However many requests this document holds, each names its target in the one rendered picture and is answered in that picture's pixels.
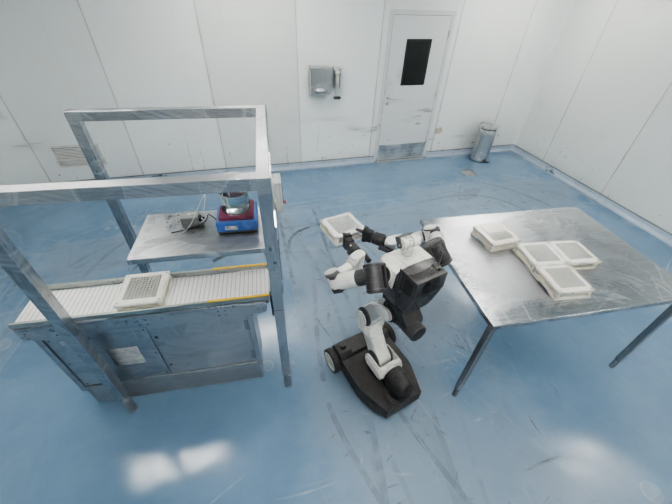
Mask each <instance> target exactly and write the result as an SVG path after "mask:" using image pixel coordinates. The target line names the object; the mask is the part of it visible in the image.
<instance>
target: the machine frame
mask: <svg viewBox="0 0 672 504"><path fill-rule="evenodd" d="M63 113H64V115H65V117H66V119H67V121H68V123H69V125H70V127H71V130H72V132H73V134H74V136H75V138H76V140H77V142H78V144H79V146H80V148H81V150H82V152H83V154H84V156H85V158H86V160H87V162H88V164H89V166H90V168H91V170H92V172H93V175H94V177H95V179H96V181H78V182H59V183H40V184H20V185H1V186H0V207H2V206H18V205H34V204H50V203H67V202H83V201H99V200H106V201H107V203H108V205H109V207H110V209H111V211H112V213H113V215H114V217H115V219H116V222H117V224H118V226H119V228H120V230H121V232H122V234H123V236H124V238H125V240H126V242H127V244H128V246H129V248H130V250H131V249H132V247H133V245H134V243H135V241H136V239H137V236H136V234H135V232H134V230H133V228H132V225H131V223H130V221H129V219H128V217H127V215H126V212H125V210H124V208H123V206H122V204H121V201H120V199H132V198H148V197H165V196H181V195H197V194H213V193H230V192H246V191H257V194H258V201H259V209H260V216H261V223H262V230H263V237H264V244H265V251H266V259H267V266H268V273H269V280H270V287H271V294H272V301H273V309H274V316H275V323H276V330H277V337H278V344H279V352H280V359H281V366H282V373H283V375H284V385H285V387H291V385H292V379H291V367H290V358H289V349H288V339H287V330H286V321H285V311H284V302H283V293H284V287H283V282H282V281H281V280H283V276H282V266H281V256H280V246H279V236H278V242H277V238H276V229H275V220H274V210H273V201H272V192H271V183H270V171H269V156H268V141H267V126H266V111H265V105H240V106H187V107H135V108H82V109H66V110H65V111H63ZM244 117H256V172H251V173H231V174H212V175H193V176H174V177H155V178H136V179H116V180H110V177H109V175H108V173H107V171H106V169H105V166H104V164H103V162H102V160H101V158H100V155H99V153H98V151H97V149H96V147H95V145H94V142H93V140H92V138H91V136H90V134H89V131H88V129H87V127H86V125H85V123H84V121H123V120H163V119H204V118H244ZM0 266H1V267H2V268H3V269H4V270H5V272H6V273H7V274H8V275H9V276H10V277H11V279H12V280H13V281H14V282H15V283H16V284H17V286H18V287H19V288H20V289H21V290H22V291H23V293H24V294H25V295H26V296H27V297H28V298H29V300H30V301H31V302H32V303H33V304H34V305H35V306H36V308H37V309H38V310H39V311H40V312H41V313H42V315H43V316H44V317H45V318H46V319H47V320H48V322H49V323H50V324H51V325H52V326H53V327H54V329H55V330H56V331H57V332H58V333H59V334H60V336H61V337H62V338H63V339H64V340H65V341H66V342H67V344H68V345H69V346H70V347H71V348H72V349H73V351H75V352H76V353H77V355H78V356H79V358H80V359H81V360H82V361H83V362H84V363H85V365H86V366H87V367H88V368H89V369H90V370H91V372H92V373H93V374H94V375H95V376H96V377H97V378H98V380H99V381H100V382H101V383H102V384H103V385H104V387H105V388H106V389H107V390H108V391H109V392H110V394H111V395H112V396H113V397H114V398H115V399H116V400H122V399H123V400H122V403H123V405H124V406H125V408H126V409H127V410H128V411H129V412H130V413H133V412H135V411H136V410H137V408H138V406H137V405H136V403H135V402H134V401H133V400H132V399H131V398H130V397H127V393H128V390H127V388H126V387H125V386H124V384H123V383H122V382H121V381H120V379H119V378H118V377H117V375H116V374H115V373H114V372H113V370H112V369H111V368H110V366H109V365H108V364H107V363H106V361H105V360H104V359H103V357H102V356H101V355H100V354H99V352H98V351H97V350H96V348H95V347H94V346H93V345H92V343H91V342H90V341H89V339H88V338H87V337H86V336H85V334H84V333H83V332H82V330H81V329H80V328H79V327H78V325H77V324H76V323H75V321H74V320H73V319H72V318H71V316H70V315H69V314H68V312H67V311H66V310H65V309H64V307H63V306H62V305H61V303H60V302H59V301H58V300H57V298H56V297H55V296H54V294H53V293H52V292H51V291H50V289H49V288H48V287H47V285H46V284H45V283H44V282H43V280H42V279H41V278H40V276H39V275H38V274H37V273H36V271H35V270H34V269H33V267H32V266H31V265H30V264H29V262H28V261H27V260H26V258H25V257H24V256H23V255H22V253H21V252H20V251H19V249H18V248H17V247H16V246H15V244H14V243H13V242H12V240H11V239H10V238H9V237H8V235H7V234H6V233H5V231H4V230H3V229H2V228H1V226H0Z"/></svg>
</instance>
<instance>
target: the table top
mask: <svg viewBox="0 0 672 504"><path fill-rule="evenodd" d="M495 222H501V223H502V224H503V225H504V226H505V227H507V228H508V229H509V230H510V231H511V232H513V233H514V234H515V235H516V236H517V237H518V238H520V239H521V242H519V243H531V242H550V241H569V240H578V241H579V242H580V243H581V244H582V245H583V246H584V247H586V248H587V249H588V250H589V251H590V252H591V253H592V254H593V255H595V256H596V257H597V258H598V259H599V260H600V261H601V263H600V264H598V265H597V266H598V267H597V269H589V270H575V271H576V272H577V273H578V274H579V275H580V276H581V277H582V278H583V279H584V280H585V281H586V282H587V283H588V284H589V285H590V286H591V287H592V288H593V289H594V290H595V292H592V293H591V297H590V298H582V299H569V300H557V301H554V300H553V299H552V297H551V296H550V295H549V294H548V292H547V289H546V288H545V287H544V286H543V285H542V284H541V282H540V281H537V279H536V278H535V277H534V276H533V275H532V273H530V271H529V270H528V269H527V267H526V265H525V263H524V262H523V261H522V260H521V259H520V258H519V257H517V256H516V254H515V253H514V252H513V251H512V250H513V248H511V249H506V250H500V251H495V252H492V253H491V252H489V250H488V249H487V248H485V247H484V246H485V245H484V244H483V243H482V242H481V241H480V240H479V239H478V238H477V239H476V238H475V237H474V236H473V235H472V234H471V231H473V226H477V225H483V224H489V223H495ZM420 224H421V226H422V227H423V228H424V227H425V226H427V225H436V226H439V227H440V231H442V232H443V234H444V239H445V244H446V248H447V250H448V252H449V253H450V255H451V256H452V258H453V261H452V262H451V263H450V264H448V266H449V267H450V269H451V270H452V272H453V273H454V275H455V276H456V278H457V279H458V281H459V282H460V284H461V285H462V287H463V288H464V290H465V291H466V293H467V294H468V296H469V297H470V299H471V300H472V302H473V303H474V305H475V306H476V308H477V309H478V311H479V312H480V314H481V315H482V317H483V318H484V320H485V321H486V323H487V324H488V326H489V327H490V329H491V330H497V329H503V328H510V327H517V326H524V325H530V324H537V323H544V322H550V321H557V320H564V319H571V318H577V317H584V316H591V315H598V314H604V313H611V312H618V311H625V310H631V309H638V308H645V307H651V306H658V305H665V304H672V275H671V274H670V273H668V272H667V271H666V270H664V269H663V268H661V267H660V266H659V265H657V264H656V263H654V262H653V261H652V260H650V259H649V258H647V257H646V256H645V255H643V254H642V253H640V252H639V251H638V250H636V249H635V248H633V247H632V246H631V245H629V244H628V243H626V242H625V241H624V240H622V239H621V238H619V237H618V236H617V235H615V234H614V233H612V232H611V231H610V230H608V229H607V228H605V227H604V226H603V225H601V224H600V223H598V222H597V221H595V220H594V219H593V218H591V217H590V216H588V215H587V214H586V213H584V212H583V211H581V210H580V209H579V208H577V207H564V208H552V209H540V210H528V211H516V212H504V213H492V214H480V215H468V216H456V217H444V218H432V219H420Z"/></svg>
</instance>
